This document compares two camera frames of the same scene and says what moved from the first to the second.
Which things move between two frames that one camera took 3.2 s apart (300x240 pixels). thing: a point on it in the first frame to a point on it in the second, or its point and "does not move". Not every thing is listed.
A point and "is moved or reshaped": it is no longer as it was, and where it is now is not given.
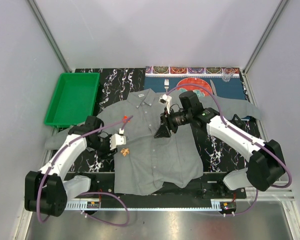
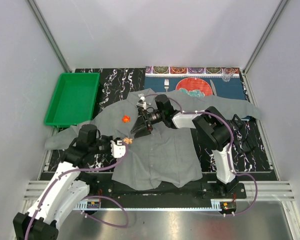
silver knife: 213,87 does not move
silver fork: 166,82 does not move
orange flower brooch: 125,119 does not move
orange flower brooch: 125,151 is moved or reshaped
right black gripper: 166,119 to 140,128
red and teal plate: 201,91 does not move
